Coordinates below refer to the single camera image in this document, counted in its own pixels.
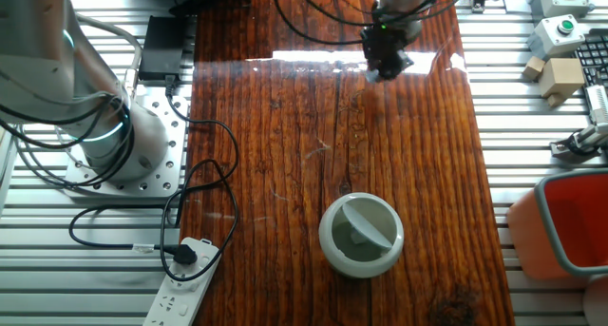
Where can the black power adapter brick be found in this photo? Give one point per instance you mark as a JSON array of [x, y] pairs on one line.
[[161, 48]]

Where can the white power strip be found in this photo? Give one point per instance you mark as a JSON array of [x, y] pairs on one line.
[[183, 293]]

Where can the large wooden block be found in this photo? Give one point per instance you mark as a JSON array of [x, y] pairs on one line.
[[560, 76]]

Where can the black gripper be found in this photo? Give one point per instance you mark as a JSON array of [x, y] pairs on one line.
[[385, 43]]

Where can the silver ribbed camera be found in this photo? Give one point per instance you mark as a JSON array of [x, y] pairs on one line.
[[597, 102]]

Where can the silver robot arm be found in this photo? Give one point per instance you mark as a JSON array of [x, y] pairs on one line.
[[47, 55]]

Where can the grey box green button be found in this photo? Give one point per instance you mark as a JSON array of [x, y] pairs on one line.
[[558, 36]]

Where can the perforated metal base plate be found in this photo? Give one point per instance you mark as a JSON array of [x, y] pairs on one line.
[[161, 174]]

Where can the beige round bin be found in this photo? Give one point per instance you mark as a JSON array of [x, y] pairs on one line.
[[597, 302]]

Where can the black keyboard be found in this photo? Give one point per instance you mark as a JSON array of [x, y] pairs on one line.
[[594, 55]]

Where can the wood grain board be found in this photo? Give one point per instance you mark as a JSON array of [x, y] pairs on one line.
[[285, 150]]

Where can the small silver camera on mount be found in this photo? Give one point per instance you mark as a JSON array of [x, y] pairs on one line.
[[586, 138]]

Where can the round white swing-lid trash can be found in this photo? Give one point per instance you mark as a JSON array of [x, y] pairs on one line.
[[342, 264]]

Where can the orange square bin grey rim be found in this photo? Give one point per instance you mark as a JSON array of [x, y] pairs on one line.
[[570, 221]]

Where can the small wooden block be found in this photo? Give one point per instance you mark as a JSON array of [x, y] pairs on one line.
[[533, 68]]

